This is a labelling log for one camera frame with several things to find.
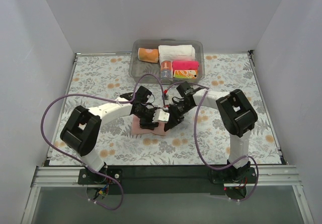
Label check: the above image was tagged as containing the rabbit print towel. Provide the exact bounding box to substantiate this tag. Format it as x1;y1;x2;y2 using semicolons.
160;60;173;79

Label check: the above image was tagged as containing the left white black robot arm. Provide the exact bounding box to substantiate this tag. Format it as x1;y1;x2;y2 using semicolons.
60;86;159;184

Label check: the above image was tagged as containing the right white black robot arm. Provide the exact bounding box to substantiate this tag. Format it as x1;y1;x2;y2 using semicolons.
164;82;258;184

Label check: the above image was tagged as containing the orange print rolled towel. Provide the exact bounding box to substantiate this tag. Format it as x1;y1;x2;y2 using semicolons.
173;69;198;79

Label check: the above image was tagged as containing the hot pink rolled towel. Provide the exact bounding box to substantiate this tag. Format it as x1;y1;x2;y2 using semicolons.
172;60;199;70

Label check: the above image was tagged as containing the clear plastic bin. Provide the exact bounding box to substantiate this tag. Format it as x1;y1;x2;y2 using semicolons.
129;39;205;85

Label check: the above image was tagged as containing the white rolled towel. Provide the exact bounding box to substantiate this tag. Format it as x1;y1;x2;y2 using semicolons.
158;45;196;62

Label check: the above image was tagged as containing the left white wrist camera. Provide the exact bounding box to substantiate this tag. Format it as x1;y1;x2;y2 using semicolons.
152;108;170;123

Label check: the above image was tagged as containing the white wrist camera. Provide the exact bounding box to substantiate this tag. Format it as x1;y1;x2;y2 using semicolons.
152;108;170;123
162;90;173;106

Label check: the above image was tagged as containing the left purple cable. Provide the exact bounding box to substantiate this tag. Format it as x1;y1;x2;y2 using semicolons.
41;74;169;211

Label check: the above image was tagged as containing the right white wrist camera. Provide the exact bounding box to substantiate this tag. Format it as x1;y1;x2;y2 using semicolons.
162;90;173;106

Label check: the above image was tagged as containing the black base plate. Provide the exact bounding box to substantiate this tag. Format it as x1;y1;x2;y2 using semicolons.
77;165;257;195

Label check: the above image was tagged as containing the aluminium frame rail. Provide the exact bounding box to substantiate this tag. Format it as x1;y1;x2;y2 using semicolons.
32;165;302;187

